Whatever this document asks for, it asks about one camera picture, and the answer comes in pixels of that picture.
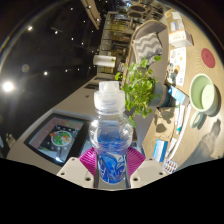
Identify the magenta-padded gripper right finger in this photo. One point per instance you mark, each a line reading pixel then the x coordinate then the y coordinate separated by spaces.
pixel 145 171

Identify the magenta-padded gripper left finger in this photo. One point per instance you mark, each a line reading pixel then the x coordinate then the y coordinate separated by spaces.
pixel 77 171

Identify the clear blue-labelled water bottle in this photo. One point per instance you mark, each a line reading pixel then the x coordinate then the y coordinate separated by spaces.
pixel 110 133

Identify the pill blister pack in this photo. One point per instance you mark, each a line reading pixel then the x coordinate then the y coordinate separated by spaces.
pixel 170 166

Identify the window with festive decals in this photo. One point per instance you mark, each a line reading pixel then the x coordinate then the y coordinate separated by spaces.
pixel 56 138

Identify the white ointment tube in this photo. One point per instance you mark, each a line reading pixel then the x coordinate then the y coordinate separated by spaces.
pixel 180 118

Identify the green potted plant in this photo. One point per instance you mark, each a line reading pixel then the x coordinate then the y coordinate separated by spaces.
pixel 140 90

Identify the light blue carton box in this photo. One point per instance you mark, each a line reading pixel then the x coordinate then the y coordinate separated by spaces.
pixel 178 95

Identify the pale green ceramic mug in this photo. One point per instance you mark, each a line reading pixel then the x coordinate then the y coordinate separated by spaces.
pixel 200 91

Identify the grey curved sofa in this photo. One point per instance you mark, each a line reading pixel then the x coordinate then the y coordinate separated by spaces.
pixel 160 70

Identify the group of ceiling spotlights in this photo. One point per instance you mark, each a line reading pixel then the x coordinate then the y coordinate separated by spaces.
pixel 8 86

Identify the white round column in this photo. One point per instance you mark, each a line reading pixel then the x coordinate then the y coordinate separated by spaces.
pixel 104 60

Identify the grey white chevron pillow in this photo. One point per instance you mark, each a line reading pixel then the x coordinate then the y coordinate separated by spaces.
pixel 148 48

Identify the flat round red coaster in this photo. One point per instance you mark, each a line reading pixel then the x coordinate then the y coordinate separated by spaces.
pixel 208 58

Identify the small white flat box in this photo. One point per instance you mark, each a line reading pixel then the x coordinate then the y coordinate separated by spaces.
pixel 176 26

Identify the white paper napkin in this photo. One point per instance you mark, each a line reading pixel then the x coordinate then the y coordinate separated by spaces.
pixel 176 15

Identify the group of round-backed chairs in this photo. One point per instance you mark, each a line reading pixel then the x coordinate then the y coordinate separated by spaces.
pixel 138 10

